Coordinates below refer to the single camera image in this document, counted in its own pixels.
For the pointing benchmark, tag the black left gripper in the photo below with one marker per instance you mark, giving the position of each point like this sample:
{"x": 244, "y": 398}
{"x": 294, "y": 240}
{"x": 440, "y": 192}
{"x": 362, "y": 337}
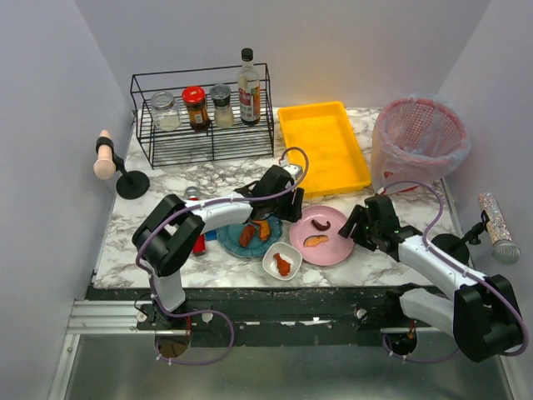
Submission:
{"x": 267, "y": 207}

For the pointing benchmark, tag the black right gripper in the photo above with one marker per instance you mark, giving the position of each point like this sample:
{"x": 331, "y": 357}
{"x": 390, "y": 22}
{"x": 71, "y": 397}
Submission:
{"x": 355, "y": 225}

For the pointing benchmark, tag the pink round plate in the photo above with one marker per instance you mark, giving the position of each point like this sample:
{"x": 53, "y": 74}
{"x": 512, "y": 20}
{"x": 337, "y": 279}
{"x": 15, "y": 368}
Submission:
{"x": 327, "y": 254}

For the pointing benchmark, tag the teal glass plate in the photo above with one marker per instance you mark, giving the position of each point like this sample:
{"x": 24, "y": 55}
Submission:
{"x": 228, "y": 238}

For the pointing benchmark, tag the grey cap salt grinder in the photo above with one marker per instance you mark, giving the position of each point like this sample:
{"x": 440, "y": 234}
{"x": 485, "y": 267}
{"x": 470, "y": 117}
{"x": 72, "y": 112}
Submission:
{"x": 221, "y": 98}

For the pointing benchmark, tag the dark sauce glass bottle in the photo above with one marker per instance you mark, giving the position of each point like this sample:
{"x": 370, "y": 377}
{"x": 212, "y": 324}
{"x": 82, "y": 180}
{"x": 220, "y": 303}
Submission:
{"x": 249, "y": 92}

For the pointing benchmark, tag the red lid sauce jar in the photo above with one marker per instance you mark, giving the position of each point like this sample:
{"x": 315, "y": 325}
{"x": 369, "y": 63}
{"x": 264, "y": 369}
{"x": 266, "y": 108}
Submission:
{"x": 195, "y": 101}

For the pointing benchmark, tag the clear glass salt jar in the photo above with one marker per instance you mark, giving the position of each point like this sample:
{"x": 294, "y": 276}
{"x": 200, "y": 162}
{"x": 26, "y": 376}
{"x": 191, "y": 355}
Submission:
{"x": 165, "y": 111}

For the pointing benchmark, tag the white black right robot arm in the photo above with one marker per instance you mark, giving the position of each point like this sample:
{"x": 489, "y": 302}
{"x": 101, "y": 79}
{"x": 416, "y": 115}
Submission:
{"x": 479, "y": 312}

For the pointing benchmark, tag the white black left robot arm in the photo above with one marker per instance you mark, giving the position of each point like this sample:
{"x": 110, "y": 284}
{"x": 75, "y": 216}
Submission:
{"x": 164, "y": 241}

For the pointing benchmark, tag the octopus tentacle toy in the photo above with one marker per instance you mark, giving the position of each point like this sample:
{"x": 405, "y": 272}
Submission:
{"x": 320, "y": 226}

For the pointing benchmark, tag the salmon slice toy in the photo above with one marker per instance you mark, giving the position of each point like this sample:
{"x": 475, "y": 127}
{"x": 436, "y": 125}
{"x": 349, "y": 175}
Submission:
{"x": 315, "y": 240}

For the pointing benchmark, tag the brown grilled meat toy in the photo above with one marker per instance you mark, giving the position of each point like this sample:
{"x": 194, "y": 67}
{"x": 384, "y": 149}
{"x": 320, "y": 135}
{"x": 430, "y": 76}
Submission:
{"x": 247, "y": 235}

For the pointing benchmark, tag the small white square dish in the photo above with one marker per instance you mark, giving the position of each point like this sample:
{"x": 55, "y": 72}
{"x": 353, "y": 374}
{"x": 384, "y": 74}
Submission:
{"x": 288, "y": 252}

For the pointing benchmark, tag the fried chicken drumstick toy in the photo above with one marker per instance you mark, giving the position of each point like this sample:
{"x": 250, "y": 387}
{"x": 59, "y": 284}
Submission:
{"x": 282, "y": 265}

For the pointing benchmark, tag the blue toy brick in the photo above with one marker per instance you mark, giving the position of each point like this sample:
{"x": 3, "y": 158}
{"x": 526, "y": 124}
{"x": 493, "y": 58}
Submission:
{"x": 211, "y": 235}

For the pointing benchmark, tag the yellow plastic tray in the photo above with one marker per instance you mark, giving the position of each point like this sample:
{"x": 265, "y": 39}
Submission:
{"x": 324, "y": 132}

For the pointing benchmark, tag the red cylindrical can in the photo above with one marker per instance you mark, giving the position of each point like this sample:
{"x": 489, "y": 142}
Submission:
{"x": 199, "y": 248}

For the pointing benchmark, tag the pink mesh waste basket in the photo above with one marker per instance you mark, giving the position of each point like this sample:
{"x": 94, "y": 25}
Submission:
{"x": 416, "y": 139}

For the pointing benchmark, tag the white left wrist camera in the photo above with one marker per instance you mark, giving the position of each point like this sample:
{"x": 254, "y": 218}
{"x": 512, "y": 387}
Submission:
{"x": 294, "y": 170}

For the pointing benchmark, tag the black wire rack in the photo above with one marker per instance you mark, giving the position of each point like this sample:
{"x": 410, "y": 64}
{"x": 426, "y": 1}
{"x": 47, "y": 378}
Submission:
{"x": 184, "y": 145}

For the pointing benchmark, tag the black mounting base rail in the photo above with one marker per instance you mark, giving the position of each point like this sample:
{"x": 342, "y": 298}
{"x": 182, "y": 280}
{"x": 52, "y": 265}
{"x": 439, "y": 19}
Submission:
{"x": 273, "y": 317}

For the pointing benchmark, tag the beige handle on black stand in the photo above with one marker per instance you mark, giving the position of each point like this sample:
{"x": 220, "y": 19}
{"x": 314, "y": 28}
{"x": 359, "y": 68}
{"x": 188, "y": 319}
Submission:
{"x": 131, "y": 184}

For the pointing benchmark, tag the aluminium extrusion rail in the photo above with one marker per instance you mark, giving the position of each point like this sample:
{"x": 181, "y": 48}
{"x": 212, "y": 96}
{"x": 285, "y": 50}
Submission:
{"x": 104, "y": 317}

